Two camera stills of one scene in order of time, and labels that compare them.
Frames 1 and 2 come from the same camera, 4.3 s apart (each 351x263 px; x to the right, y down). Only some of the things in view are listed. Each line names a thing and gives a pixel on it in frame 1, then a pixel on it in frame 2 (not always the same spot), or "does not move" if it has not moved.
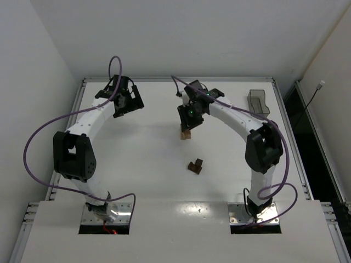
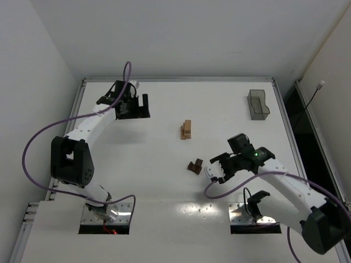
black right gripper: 189,122 -> 225,165
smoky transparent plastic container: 256,99 does not move
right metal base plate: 238,213 does not move
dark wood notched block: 197,167 does not move
